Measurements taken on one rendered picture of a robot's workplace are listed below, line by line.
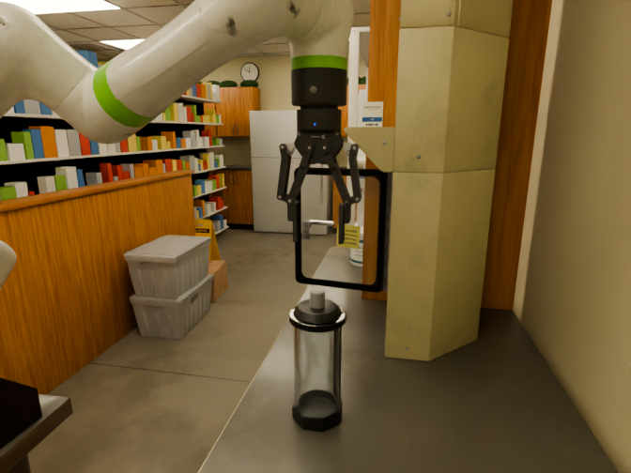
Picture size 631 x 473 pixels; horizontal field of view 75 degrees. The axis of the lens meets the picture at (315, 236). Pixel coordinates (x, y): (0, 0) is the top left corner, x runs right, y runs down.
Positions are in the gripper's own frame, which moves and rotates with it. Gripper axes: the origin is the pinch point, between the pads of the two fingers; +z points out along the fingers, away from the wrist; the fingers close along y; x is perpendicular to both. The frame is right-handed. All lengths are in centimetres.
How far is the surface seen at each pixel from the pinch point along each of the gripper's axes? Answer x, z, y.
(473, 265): -36, 17, -34
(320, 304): 1.2, 14.6, -0.6
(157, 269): -178, 79, 151
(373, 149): -25.2, -12.5, -7.7
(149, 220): -224, 54, 184
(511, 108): -62, -23, -45
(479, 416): -6, 40, -32
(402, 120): -25.2, -18.8, -13.9
